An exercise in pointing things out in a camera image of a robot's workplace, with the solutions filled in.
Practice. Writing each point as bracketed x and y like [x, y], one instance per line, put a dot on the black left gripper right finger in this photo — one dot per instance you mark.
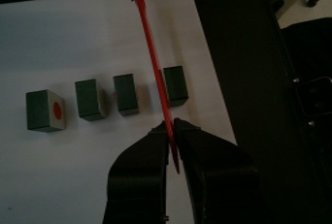
[219, 176]

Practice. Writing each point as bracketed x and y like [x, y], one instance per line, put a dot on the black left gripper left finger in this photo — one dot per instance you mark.
[138, 176]

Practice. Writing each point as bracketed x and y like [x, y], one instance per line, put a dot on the red toy knife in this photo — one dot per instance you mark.
[151, 47]

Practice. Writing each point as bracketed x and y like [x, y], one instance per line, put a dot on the white cutting board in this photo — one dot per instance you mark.
[64, 40]

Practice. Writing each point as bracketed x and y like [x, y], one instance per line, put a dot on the green sushi piece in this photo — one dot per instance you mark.
[89, 100]
[124, 94]
[176, 85]

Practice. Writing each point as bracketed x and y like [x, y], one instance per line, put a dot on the green sushi piece red-dot end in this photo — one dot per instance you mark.
[40, 111]

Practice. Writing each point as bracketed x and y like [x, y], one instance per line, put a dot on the black bracket with screws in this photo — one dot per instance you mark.
[314, 97]

